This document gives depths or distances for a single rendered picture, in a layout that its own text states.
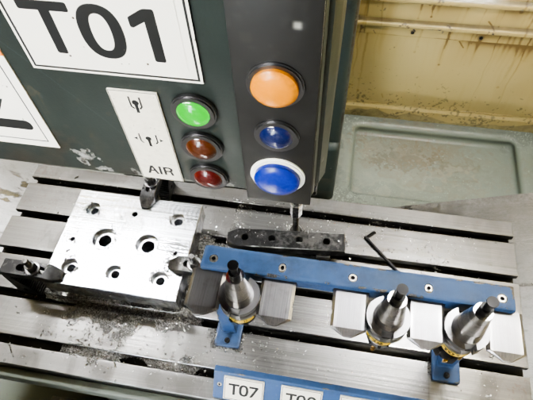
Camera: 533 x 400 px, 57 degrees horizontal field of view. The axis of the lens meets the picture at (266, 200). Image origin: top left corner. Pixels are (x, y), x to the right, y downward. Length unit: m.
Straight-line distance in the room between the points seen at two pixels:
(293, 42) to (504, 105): 1.57
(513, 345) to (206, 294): 0.44
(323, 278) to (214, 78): 0.52
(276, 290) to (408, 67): 1.04
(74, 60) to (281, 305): 0.53
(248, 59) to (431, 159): 1.52
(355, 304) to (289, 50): 0.55
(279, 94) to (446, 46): 1.35
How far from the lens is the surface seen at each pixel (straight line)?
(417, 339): 0.75
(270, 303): 0.74
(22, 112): 0.35
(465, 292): 0.79
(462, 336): 0.75
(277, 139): 0.28
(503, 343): 0.79
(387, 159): 1.71
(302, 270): 0.75
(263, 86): 0.25
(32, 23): 0.29
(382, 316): 0.71
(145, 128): 0.31
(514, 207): 1.47
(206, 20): 0.24
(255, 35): 0.24
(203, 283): 0.77
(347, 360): 1.05
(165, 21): 0.25
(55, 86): 0.32
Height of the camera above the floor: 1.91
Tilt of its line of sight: 57 degrees down
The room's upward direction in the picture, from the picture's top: 4 degrees counter-clockwise
